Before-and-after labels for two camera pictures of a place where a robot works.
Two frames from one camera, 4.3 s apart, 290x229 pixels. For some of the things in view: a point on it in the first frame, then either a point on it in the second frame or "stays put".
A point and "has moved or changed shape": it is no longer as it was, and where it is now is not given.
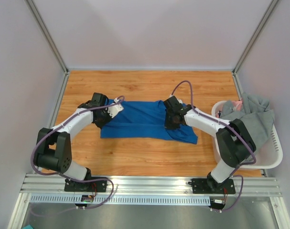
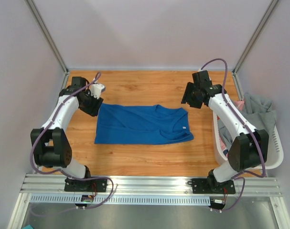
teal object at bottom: (27, 226) stays put
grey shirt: (255, 114) stays put
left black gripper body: (105, 118) -> (91, 104)
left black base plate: (98, 186) stays put
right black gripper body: (171, 121) -> (191, 97)
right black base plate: (207, 185) stays put
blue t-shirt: (145, 119) has moved or changed shape
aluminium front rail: (264, 184) stays put
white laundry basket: (267, 155) stays put
